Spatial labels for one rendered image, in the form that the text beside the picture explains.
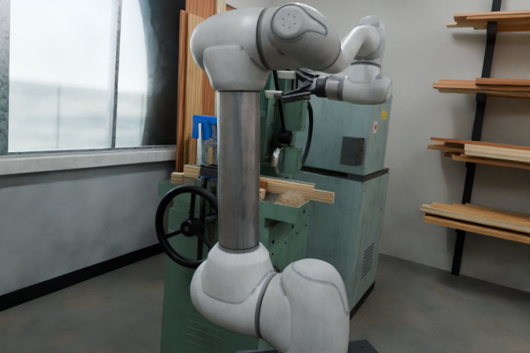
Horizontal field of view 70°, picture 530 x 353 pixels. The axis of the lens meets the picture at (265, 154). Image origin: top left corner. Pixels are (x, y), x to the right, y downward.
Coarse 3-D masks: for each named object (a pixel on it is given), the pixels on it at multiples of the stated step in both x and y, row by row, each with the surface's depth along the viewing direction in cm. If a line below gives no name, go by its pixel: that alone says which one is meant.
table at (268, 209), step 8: (184, 176) 169; (160, 184) 154; (168, 184) 152; (176, 184) 151; (184, 184) 152; (192, 184) 154; (160, 192) 154; (184, 200) 150; (264, 200) 138; (272, 200) 139; (312, 200) 150; (208, 208) 135; (264, 208) 137; (272, 208) 136; (280, 208) 135; (288, 208) 133; (296, 208) 132; (304, 208) 140; (312, 208) 151; (264, 216) 137; (272, 216) 136; (280, 216) 135; (288, 216) 134; (296, 216) 133; (304, 216) 142
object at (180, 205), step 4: (176, 200) 151; (180, 200) 151; (176, 204) 152; (180, 204) 151; (184, 204) 150; (176, 208) 152; (180, 208) 151; (184, 208) 150; (196, 212) 148; (260, 220) 138; (264, 220) 137; (268, 220) 141; (272, 220) 145; (276, 220) 149; (260, 224) 138; (264, 224) 137; (268, 224) 141; (264, 228) 138
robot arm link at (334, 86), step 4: (332, 76) 130; (336, 76) 129; (340, 76) 129; (344, 76) 129; (328, 80) 129; (332, 80) 129; (336, 80) 128; (340, 80) 128; (328, 84) 129; (332, 84) 128; (336, 84) 128; (340, 84) 127; (328, 88) 129; (332, 88) 129; (336, 88) 128; (340, 88) 127; (328, 92) 130; (332, 92) 129; (336, 92) 128; (340, 92) 128; (328, 96) 131; (332, 96) 130; (336, 96) 129; (340, 96) 129; (332, 100) 133; (336, 100) 132; (340, 100) 131
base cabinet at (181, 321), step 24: (168, 240) 154; (192, 240) 150; (288, 240) 161; (168, 264) 155; (288, 264) 165; (168, 288) 156; (168, 312) 157; (192, 312) 152; (168, 336) 157; (192, 336) 152; (216, 336) 148; (240, 336) 144
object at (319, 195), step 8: (272, 184) 152; (280, 184) 151; (272, 192) 152; (280, 192) 151; (304, 192) 147; (312, 192) 146; (320, 192) 145; (328, 192) 143; (320, 200) 145; (328, 200) 144
